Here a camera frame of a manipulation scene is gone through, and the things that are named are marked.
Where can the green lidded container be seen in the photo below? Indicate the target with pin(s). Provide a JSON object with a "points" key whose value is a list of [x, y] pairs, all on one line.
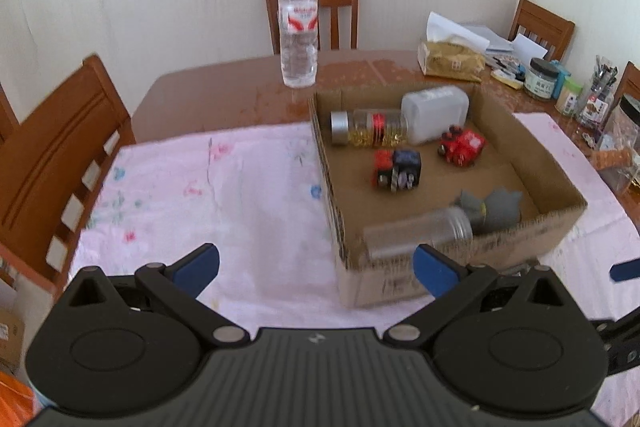
{"points": [[569, 97]]}

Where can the white plastic cotton swab box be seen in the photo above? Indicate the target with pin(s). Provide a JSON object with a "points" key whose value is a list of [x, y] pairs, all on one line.
{"points": [[435, 112]]}

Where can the orange plastic bag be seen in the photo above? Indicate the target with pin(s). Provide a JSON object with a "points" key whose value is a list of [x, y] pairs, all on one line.
{"points": [[15, 397]]}

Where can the clear container of stationery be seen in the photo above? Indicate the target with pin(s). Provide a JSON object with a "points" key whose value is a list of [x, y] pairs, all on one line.
{"points": [[595, 107]]}

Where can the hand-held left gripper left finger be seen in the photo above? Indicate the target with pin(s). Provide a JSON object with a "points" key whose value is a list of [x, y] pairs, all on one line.
{"points": [[200, 264]]}

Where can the small brown carton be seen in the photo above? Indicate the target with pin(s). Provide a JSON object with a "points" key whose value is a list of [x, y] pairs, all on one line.
{"points": [[10, 337]]}

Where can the small glass jar black lid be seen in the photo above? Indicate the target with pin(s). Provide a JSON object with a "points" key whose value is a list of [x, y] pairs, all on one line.
{"points": [[541, 82]]}

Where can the stack of papers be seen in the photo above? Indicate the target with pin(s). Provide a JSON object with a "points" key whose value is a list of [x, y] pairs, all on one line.
{"points": [[495, 38]]}

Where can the cardboard box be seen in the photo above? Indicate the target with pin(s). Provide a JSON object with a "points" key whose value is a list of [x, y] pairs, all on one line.
{"points": [[450, 187]]}

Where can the grey plush toy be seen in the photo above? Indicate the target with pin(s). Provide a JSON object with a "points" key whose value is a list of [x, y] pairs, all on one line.
{"points": [[500, 212]]}

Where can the large plastic jar black lid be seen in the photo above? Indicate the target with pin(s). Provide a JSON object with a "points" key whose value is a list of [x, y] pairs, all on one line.
{"points": [[625, 142]]}

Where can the clear water bottle red label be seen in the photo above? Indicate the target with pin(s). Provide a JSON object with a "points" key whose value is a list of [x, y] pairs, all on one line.
{"points": [[298, 57]]}

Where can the gold tissue pack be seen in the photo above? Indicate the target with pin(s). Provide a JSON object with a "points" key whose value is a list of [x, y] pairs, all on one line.
{"points": [[450, 59]]}

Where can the capsule bottle silver cap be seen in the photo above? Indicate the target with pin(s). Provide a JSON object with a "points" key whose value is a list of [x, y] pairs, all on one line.
{"points": [[385, 127]]}

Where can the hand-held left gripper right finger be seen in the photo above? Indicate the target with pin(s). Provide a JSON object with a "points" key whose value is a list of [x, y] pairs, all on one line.
{"points": [[432, 269]]}

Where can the bunch of black pens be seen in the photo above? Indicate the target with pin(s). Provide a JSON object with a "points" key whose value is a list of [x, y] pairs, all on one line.
{"points": [[505, 69]]}

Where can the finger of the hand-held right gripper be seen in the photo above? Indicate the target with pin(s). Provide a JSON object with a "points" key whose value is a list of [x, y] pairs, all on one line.
{"points": [[617, 342], [625, 270]]}

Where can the clear plastic bottle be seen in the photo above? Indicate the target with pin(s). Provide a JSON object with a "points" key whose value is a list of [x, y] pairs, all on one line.
{"points": [[415, 229]]}

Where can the pink floral cloth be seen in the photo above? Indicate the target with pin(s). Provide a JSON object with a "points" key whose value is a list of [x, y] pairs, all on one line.
{"points": [[225, 187]]}

